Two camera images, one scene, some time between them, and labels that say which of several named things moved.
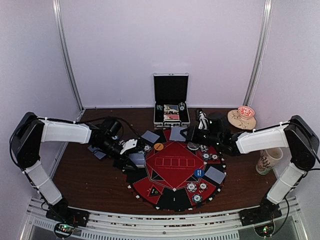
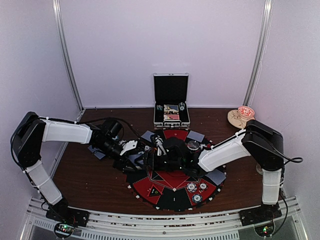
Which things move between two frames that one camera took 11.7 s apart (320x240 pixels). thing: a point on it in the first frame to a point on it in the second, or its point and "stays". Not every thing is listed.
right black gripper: x=192 y=138 to x=147 y=161
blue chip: x=197 y=198 stays
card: x=215 y=174 stays
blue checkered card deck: x=138 y=158 stays
